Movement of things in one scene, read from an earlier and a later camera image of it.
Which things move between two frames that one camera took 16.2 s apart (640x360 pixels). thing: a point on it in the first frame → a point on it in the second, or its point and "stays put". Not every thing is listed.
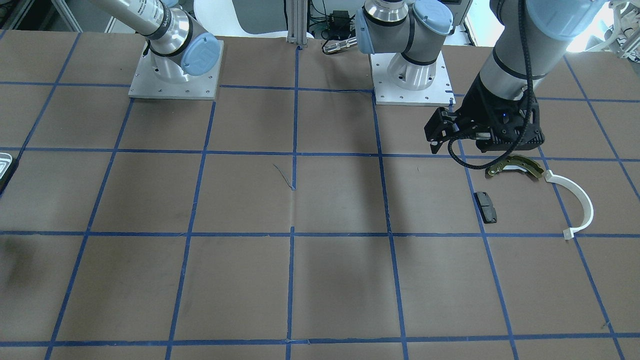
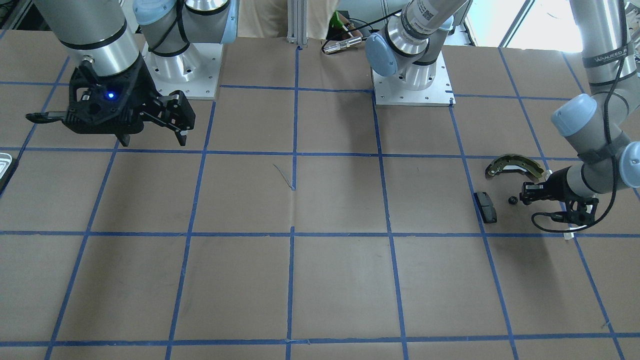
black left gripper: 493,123 → 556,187
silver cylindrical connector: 343,44 stays put
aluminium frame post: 297,11 stays put
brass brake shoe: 521,161 stays put
